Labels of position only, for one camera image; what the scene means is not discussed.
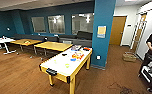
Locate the framed interior window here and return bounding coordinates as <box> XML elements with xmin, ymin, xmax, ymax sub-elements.
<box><xmin>47</xmin><ymin>14</ymin><xmax>66</xmax><ymax>35</ymax></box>
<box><xmin>31</xmin><ymin>16</ymin><xmax>47</xmax><ymax>34</ymax></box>
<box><xmin>70</xmin><ymin>12</ymin><xmax>96</xmax><ymax>36</ymax></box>

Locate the green bowl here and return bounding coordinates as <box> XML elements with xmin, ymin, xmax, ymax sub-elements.
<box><xmin>64</xmin><ymin>62</ymin><xmax>71</xmax><ymax>69</ymax></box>

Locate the dark grey sofa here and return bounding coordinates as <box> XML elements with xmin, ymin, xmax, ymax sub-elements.
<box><xmin>58</xmin><ymin>30</ymin><xmax>94</xmax><ymax>48</ymax></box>

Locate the white wall outlet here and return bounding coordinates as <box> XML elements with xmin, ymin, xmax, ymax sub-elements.
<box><xmin>96</xmin><ymin>54</ymin><xmax>102</xmax><ymax>61</ymax></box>

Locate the yellow cup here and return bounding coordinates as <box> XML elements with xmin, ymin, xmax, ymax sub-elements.
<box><xmin>53</xmin><ymin>58</ymin><xmax>58</xmax><ymax>65</ymax></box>

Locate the long dark grey bench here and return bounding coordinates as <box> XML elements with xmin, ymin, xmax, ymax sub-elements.
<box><xmin>11</xmin><ymin>33</ymin><xmax>60</xmax><ymax>43</ymax></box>

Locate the yellow wooden table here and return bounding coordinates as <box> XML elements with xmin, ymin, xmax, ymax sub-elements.
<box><xmin>9</xmin><ymin>38</ymin><xmax>44</xmax><ymax>54</ymax></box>
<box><xmin>33</xmin><ymin>41</ymin><xmax>74</xmax><ymax>58</ymax></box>

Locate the flat red object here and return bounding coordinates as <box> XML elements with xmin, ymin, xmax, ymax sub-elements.
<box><xmin>83</xmin><ymin>46</ymin><xmax>93</xmax><ymax>52</ymax></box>

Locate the air hockey table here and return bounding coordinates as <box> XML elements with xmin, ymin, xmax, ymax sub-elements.
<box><xmin>38</xmin><ymin>46</ymin><xmax>94</xmax><ymax>94</ymax></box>

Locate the pale framed wall sign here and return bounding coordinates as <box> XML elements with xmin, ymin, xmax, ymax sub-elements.
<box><xmin>96</xmin><ymin>25</ymin><xmax>108</xmax><ymax>39</ymax></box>

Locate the small white table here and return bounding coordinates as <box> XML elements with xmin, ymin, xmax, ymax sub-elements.
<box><xmin>0</xmin><ymin>36</ymin><xmax>17</xmax><ymax>56</ymax></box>

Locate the open cardboard box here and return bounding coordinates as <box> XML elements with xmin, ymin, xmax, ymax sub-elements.
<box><xmin>122</xmin><ymin>51</ymin><xmax>138</xmax><ymax>63</ymax></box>

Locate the red orange game box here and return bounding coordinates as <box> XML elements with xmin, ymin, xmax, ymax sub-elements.
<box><xmin>71</xmin><ymin>51</ymin><xmax>86</xmax><ymax>61</ymax></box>

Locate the brown wooden door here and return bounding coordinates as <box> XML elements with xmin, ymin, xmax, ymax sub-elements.
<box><xmin>108</xmin><ymin>16</ymin><xmax>128</xmax><ymax>47</ymax></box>

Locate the black wheeled cart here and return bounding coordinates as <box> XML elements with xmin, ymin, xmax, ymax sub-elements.
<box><xmin>138</xmin><ymin>52</ymin><xmax>152</xmax><ymax>93</ymax></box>

